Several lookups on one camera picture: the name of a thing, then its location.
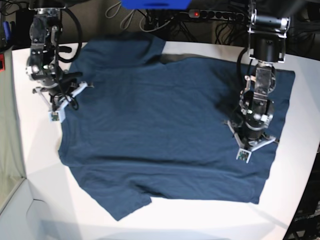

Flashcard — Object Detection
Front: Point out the blue plastic bin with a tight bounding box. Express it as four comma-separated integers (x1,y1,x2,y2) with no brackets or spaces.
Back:
121,0,191,10

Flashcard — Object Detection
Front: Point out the dark blue t-shirt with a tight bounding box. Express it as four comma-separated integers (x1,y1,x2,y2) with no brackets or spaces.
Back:
57,32,296,222

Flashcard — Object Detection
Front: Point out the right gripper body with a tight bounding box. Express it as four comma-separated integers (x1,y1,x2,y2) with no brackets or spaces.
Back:
48,80,78,108

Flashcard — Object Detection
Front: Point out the black power strip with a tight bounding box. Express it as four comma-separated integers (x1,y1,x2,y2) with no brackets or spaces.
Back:
188,9,245,22

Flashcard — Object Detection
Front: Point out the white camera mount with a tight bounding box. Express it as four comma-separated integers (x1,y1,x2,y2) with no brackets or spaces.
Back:
32,81,94,123
223,120,278,164

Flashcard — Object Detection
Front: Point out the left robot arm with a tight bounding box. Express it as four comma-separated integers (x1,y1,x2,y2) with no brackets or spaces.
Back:
237,0,291,150

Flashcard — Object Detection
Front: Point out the blue cylinder tool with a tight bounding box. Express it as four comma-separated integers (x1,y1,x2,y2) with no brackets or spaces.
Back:
2,21,12,42

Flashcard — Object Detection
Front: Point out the white looped cable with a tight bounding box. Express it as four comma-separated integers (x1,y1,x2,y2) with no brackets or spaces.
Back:
104,0,147,32

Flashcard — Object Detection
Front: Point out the red black box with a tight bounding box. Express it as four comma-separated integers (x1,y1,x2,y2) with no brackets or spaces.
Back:
0,53,6,72

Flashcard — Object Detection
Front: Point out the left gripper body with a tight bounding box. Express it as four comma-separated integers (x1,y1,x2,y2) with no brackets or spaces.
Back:
241,119,268,145

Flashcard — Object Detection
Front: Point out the grey cloth panel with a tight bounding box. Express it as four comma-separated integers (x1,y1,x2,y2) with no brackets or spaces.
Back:
0,49,26,211

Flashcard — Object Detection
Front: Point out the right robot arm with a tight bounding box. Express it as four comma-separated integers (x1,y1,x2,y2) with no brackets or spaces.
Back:
26,0,83,111

